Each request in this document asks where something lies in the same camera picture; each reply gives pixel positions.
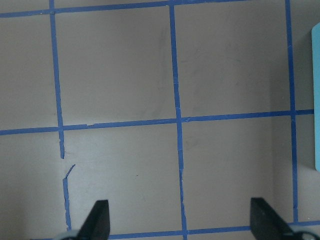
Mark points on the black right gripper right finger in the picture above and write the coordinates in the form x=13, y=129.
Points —
x=266, y=224

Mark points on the brown paper table cover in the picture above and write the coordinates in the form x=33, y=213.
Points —
x=176, y=111

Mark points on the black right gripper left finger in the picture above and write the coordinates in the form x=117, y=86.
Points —
x=97, y=225

